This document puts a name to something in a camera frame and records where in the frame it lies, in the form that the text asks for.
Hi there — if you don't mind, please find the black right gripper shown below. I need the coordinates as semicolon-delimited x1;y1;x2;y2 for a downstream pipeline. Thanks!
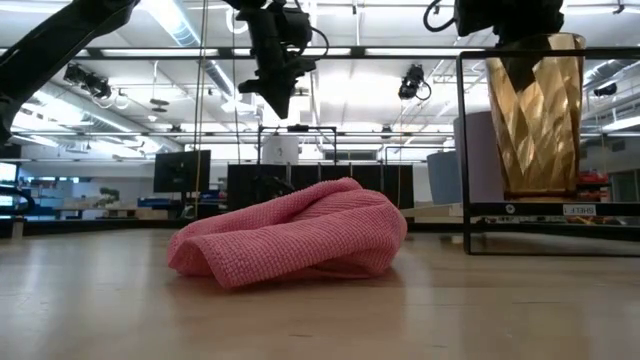
453;0;567;95

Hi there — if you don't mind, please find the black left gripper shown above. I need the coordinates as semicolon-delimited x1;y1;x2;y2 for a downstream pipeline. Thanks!
223;0;321;120

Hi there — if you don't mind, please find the gold faceted cup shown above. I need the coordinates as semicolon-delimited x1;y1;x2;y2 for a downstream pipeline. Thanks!
485;31;588;202

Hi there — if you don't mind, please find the large white cup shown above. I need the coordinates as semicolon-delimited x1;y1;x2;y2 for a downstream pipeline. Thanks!
451;110;507;204

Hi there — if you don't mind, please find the grey-blue cup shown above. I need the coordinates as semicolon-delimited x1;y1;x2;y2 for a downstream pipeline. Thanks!
426;149;463;207

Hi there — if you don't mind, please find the shelf with red bins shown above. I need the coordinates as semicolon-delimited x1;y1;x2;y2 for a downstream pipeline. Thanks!
578;168;612;202

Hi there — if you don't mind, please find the white shelf label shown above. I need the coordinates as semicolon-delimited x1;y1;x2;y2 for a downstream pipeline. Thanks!
561;203;598;218

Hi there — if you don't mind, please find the small black ceiling device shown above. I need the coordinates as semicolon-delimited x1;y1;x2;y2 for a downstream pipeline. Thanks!
591;81;620;98

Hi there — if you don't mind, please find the dark background equipment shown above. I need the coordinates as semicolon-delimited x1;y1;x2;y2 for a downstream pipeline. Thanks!
251;173;297;202

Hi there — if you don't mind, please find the black partition cabinet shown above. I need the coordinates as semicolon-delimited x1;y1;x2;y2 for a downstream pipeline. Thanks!
226;163;416;212

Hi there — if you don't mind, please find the black computer monitor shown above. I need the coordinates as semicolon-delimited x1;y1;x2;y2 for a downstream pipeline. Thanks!
152;149;213;195

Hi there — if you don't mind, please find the pink knitted cloth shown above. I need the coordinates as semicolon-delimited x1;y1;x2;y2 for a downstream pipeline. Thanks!
165;176;409;291

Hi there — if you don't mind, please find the small green plant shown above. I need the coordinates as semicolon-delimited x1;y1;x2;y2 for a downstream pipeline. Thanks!
96;186;122;207

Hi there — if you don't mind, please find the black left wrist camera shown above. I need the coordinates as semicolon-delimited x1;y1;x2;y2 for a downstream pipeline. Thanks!
281;5;315;50

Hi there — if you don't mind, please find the black left camera cable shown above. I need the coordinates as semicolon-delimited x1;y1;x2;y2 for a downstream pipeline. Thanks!
298;23;331;62

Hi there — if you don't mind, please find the black camera cable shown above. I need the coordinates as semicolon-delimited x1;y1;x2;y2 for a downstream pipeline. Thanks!
422;0;459;34
298;23;331;62

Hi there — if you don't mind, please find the white hanging ring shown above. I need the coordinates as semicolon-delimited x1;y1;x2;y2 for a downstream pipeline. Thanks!
224;6;251;36

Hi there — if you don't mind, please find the black metal shelf frame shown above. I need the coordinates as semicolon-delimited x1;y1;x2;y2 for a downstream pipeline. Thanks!
455;47;640;258

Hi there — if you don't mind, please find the black right camera cable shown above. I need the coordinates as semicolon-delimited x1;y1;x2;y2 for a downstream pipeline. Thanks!
422;0;459;34

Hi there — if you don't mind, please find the black overhead camera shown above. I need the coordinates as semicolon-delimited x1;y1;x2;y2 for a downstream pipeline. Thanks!
397;63;433;102

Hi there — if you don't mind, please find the black ceiling camera cluster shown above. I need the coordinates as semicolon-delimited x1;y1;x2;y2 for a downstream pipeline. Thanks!
61;61;132;112

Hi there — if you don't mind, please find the black corrugated hose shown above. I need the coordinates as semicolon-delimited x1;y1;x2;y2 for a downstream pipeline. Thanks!
0;183;37;217

